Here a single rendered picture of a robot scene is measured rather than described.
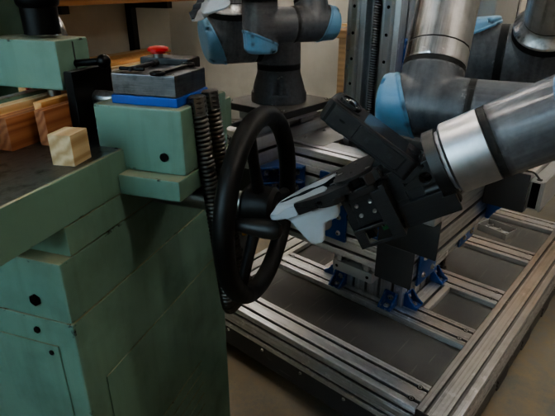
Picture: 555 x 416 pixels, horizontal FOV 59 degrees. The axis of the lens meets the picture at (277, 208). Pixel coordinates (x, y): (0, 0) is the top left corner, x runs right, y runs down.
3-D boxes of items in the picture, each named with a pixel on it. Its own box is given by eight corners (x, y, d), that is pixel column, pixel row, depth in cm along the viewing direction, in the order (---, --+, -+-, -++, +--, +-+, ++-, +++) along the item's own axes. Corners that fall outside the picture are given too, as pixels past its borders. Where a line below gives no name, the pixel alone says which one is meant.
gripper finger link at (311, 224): (282, 260, 58) (350, 236, 54) (258, 218, 57) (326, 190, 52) (289, 248, 61) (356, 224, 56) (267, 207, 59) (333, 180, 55)
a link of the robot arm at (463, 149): (476, 118, 44) (473, 100, 51) (427, 139, 46) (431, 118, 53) (506, 190, 46) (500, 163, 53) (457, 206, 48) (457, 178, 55)
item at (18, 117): (12, 152, 66) (5, 119, 64) (0, 150, 66) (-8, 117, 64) (115, 113, 85) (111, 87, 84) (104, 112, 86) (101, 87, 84)
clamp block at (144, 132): (184, 177, 65) (178, 111, 61) (100, 167, 69) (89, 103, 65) (230, 146, 78) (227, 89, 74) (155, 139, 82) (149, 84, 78)
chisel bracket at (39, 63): (65, 101, 71) (54, 40, 68) (-9, 95, 75) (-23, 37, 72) (97, 92, 78) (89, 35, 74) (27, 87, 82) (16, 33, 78)
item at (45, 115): (50, 146, 68) (43, 111, 66) (40, 145, 68) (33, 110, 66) (121, 118, 82) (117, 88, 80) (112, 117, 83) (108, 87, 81)
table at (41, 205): (71, 288, 47) (59, 233, 44) (-150, 240, 55) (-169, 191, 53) (276, 129, 99) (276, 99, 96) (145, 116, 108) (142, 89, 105)
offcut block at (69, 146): (75, 167, 60) (69, 135, 59) (52, 165, 61) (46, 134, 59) (92, 157, 64) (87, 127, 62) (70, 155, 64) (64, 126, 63)
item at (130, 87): (177, 108, 63) (173, 63, 61) (106, 102, 66) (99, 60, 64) (220, 89, 74) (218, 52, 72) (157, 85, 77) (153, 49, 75)
